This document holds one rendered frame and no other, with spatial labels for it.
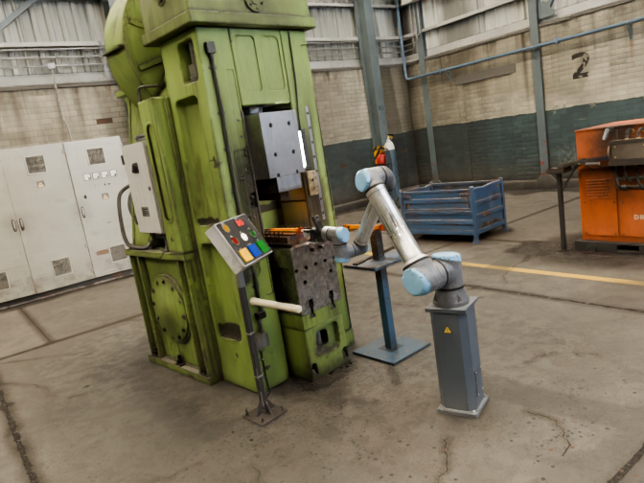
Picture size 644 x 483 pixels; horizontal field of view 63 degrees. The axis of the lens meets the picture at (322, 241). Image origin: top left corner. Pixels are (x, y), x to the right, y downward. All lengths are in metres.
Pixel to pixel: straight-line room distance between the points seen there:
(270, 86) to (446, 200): 3.93
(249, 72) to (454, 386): 2.23
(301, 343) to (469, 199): 3.85
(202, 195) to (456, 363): 1.90
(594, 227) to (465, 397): 3.51
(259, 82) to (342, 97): 8.11
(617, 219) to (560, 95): 5.07
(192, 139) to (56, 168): 4.94
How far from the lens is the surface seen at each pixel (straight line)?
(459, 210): 6.94
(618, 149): 5.77
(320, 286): 3.51
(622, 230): 6.05
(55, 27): 9.54
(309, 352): 3.54
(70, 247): 8.39
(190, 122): 3.57
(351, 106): 11.71
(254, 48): 3.58
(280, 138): 3.38
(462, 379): 2.97
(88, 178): 8.43
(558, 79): 10.79
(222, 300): 3.69
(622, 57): 10.31
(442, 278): 2.73
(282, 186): 3.36
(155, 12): 3.65
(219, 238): 2.86
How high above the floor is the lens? 1.54
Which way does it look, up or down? 11 degrees down
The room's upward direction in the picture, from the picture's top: 9 degrees counter-clockwise
